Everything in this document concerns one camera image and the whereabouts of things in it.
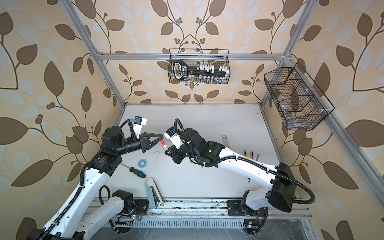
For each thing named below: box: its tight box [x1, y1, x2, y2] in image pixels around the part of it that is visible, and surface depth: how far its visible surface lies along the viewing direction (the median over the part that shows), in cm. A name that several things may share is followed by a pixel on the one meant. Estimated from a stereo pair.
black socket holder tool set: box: [173, 60, 230, 81], surface depth 85 cm
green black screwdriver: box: [129, 167, 146, 179], surface depth 86 cm
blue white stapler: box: [145, 178, 164, 209], surface depth 78 cm
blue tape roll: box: [137, 159, 148, 169], surface depth 91 cm
